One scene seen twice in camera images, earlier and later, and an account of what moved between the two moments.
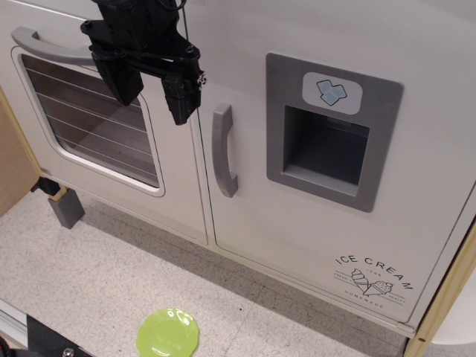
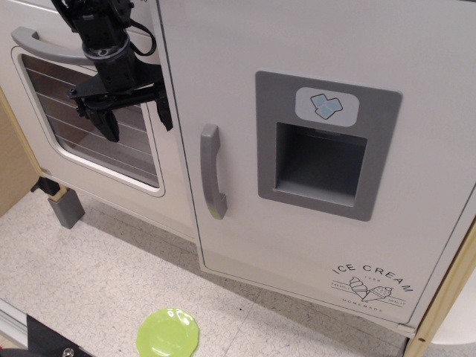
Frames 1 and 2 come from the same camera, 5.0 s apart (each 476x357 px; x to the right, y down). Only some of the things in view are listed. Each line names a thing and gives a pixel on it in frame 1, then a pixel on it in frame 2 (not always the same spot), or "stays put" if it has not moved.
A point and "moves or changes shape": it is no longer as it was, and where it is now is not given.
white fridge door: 338,138 moves or changes shape
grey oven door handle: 74,55 stays put
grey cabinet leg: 68,209 stays put
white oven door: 132,156 stays put
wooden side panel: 20,168 stays put
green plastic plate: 168,332 stays put
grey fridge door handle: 221,128 to 210,140
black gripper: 145,34 to 120,77
